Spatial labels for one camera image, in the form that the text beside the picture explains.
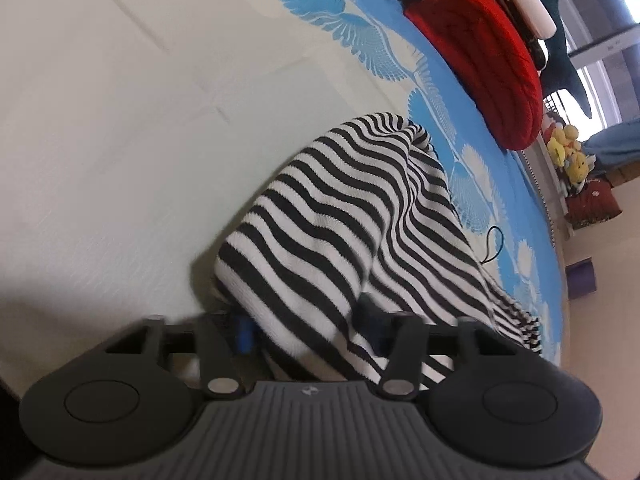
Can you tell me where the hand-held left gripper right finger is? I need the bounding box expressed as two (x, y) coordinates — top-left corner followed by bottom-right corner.
(352, 294), (511, 401)

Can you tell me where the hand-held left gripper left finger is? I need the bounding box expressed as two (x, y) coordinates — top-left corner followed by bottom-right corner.
(102, 312), (258, 401)

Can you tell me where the black white striped hoodie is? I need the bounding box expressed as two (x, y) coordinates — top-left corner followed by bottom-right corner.
(212, 112), (546, 393)

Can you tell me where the purple box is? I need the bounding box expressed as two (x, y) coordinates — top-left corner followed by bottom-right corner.
(567, 258), (598, 298)

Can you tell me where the blue cream printed bed sheet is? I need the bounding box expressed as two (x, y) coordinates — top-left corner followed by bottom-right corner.
(0, 0), (571, 401)

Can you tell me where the white shelf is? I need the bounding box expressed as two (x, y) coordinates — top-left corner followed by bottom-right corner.
(537, 135), (576, 237)

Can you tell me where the dark red bag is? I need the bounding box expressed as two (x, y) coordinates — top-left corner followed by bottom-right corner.
(565, 176), (623, 228)

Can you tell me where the yellow plush toy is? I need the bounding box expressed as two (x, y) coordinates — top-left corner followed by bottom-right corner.
(547, 125), (582, 163)
(565, 152), (593, 182)

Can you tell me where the folded red blanket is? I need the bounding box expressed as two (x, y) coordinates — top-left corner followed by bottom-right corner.
(404, 0), (545, 151)

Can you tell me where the blue curtain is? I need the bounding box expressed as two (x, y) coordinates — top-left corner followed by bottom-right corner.
(582, 120), (640, 171)

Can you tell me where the blue shark plush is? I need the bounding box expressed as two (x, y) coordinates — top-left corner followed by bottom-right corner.
(517, 0), (593, 121)

